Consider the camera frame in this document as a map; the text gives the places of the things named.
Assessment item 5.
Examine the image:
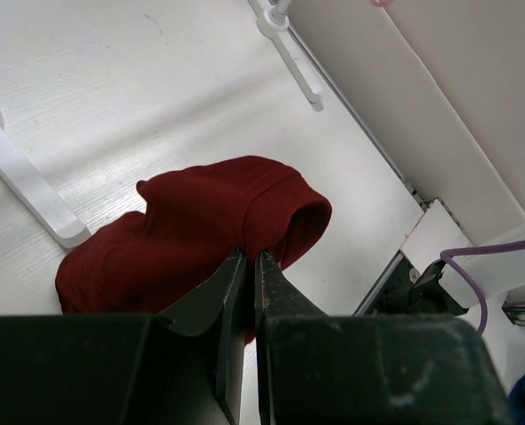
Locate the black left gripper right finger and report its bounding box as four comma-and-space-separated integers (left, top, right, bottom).
254, 251, 331, 424

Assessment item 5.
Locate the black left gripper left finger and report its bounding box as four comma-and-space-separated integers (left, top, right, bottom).
157, 250, 247, 424

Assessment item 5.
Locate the dark red t shirt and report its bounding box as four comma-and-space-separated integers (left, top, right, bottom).
54, 154, 333, 345

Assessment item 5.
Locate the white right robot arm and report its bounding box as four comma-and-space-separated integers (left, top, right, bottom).
402, 224, 525, 315

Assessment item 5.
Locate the white clothes rack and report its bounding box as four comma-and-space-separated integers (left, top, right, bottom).
0, 0, 324, 250

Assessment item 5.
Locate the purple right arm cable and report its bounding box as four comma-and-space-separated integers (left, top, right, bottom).
440, 236, 525, 333

